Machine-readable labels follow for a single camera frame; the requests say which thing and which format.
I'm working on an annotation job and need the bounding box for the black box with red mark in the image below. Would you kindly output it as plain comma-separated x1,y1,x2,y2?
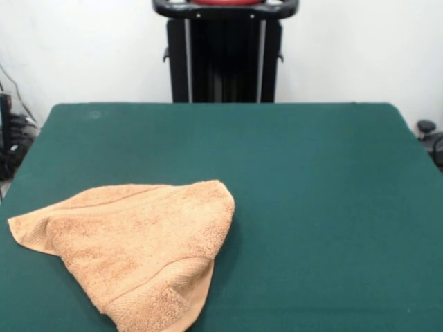
0,92,14,153

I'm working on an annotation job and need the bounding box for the black office chair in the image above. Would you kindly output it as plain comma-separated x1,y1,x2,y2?
416,119,443,174

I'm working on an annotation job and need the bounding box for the peach terry towel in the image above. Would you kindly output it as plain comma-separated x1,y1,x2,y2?
7,178,236,332

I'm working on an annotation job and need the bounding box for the black cable bundle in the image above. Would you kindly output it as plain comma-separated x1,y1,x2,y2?
8,113,39,140

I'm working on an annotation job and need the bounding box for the black bag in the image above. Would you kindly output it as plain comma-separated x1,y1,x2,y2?
0,140,27,181

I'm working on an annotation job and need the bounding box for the dark green table cloth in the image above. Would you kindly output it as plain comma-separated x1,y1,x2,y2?
0,102,443,332

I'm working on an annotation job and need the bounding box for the black robot pedestal with handle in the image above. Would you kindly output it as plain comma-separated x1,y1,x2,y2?
151,0,298,104

